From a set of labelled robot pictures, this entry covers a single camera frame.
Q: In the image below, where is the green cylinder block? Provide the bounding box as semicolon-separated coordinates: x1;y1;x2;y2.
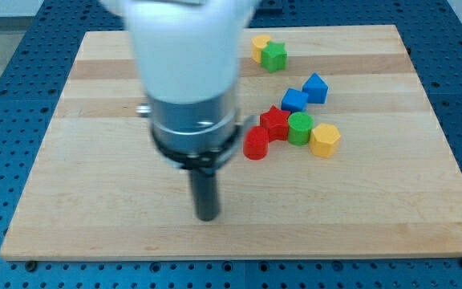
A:
287;112;314;146

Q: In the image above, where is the red half-round block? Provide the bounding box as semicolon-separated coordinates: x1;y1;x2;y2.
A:
243;126;269;160

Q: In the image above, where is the blue cube block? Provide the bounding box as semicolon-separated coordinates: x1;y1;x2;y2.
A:
281;88;309;112

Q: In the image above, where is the yellow heart block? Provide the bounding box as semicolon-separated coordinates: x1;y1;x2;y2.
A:
251;35;272;63

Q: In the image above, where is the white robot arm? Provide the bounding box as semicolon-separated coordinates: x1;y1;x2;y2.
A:
101;0;258;221

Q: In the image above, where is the wooden board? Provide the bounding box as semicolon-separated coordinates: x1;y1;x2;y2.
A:
0;25;462;262

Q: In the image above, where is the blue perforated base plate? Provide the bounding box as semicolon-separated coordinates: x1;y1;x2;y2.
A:
0;0;462;288

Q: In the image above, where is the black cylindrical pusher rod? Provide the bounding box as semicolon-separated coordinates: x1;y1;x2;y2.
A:
189;169;221;222

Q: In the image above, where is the green star block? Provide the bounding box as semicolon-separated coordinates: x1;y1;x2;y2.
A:
261;41;287;73

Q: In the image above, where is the blue triangular prism block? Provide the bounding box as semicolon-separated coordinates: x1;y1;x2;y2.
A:
302;73;329;104

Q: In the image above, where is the yellow hexagon block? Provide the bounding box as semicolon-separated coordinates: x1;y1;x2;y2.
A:
309;123;341;158

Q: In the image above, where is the red star block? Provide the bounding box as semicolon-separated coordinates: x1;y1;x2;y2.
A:
260;105;291;142

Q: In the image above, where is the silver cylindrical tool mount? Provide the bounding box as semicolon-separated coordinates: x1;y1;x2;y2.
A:
136;88;255;170

